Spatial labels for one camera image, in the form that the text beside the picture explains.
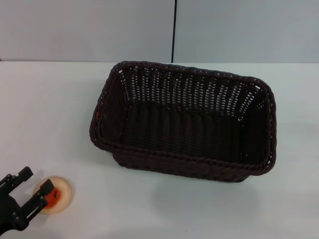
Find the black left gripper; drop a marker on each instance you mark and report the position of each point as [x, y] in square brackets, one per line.
[11, 211]

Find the round bun with orange topping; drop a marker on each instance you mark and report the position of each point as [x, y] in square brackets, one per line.
[62, 195]

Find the black vertical wall strip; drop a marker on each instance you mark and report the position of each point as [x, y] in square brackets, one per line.
[174, 30]

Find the black woven plastic basket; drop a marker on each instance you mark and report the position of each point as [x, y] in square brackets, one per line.
[184, 129]

